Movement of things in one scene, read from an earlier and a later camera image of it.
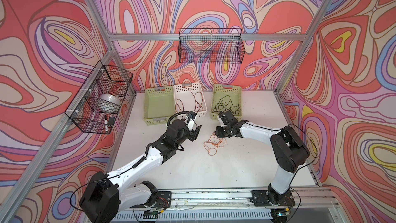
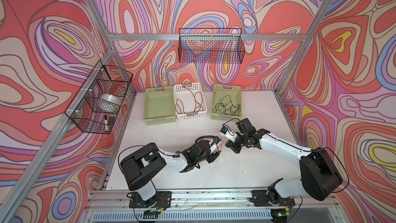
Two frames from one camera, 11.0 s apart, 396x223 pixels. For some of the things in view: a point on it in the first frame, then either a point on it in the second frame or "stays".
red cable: [198, 98] stays
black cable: [217, 105] stays
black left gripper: [194, 135] -> [213, 157]
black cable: [226, 104] stays
